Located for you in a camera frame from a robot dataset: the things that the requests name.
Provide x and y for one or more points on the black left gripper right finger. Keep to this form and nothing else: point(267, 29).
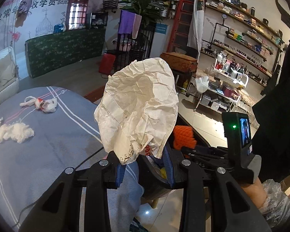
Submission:
point(210, 192)

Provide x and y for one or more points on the purple towel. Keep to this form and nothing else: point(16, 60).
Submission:
point(126, 22)

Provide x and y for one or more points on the white rolling cart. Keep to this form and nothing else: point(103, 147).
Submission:
point(217, 88)

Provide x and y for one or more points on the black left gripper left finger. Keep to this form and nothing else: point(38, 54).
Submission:
point(58, 208)

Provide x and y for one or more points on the blue grey striped tablecloth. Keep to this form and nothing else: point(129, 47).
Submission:
point(68, 137)

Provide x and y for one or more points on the orange foam net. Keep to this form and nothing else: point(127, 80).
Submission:
point(183, 137)

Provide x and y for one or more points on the pink towel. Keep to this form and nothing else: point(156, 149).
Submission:
point(136, 26)

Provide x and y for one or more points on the black metal rack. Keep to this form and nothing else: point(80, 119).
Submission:
point(129, 49)

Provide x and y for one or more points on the red ladder shelf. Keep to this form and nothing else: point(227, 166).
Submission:
point(181, 25)

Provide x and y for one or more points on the white red plastic bag trash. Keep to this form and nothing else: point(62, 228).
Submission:
point(46, 106)

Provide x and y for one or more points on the green potted plant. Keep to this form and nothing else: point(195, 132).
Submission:
point(149, 10)

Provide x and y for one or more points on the white tissue wad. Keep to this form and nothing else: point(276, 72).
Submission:
point(18, 132)

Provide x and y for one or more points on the brown orange suitcase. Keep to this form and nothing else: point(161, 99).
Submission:
point(180, 62)

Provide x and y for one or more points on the wooden wall shelves with products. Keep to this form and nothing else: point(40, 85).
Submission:
point(231, 28)

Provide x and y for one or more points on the red phone booth cabinet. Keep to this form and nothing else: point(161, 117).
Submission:
point(76, 14)

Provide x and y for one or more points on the beige paper bag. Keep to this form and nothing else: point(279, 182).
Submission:
point(138, 110)

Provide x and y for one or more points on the person's right hand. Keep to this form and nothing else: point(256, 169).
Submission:
point(256, 192)

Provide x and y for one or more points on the green patterned counter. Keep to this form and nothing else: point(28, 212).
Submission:
point(50, 52)

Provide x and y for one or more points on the red bag on floor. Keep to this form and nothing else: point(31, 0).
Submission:
point(106, 64)

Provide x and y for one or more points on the white wicker sofa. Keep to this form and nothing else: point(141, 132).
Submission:
point(9, 78)

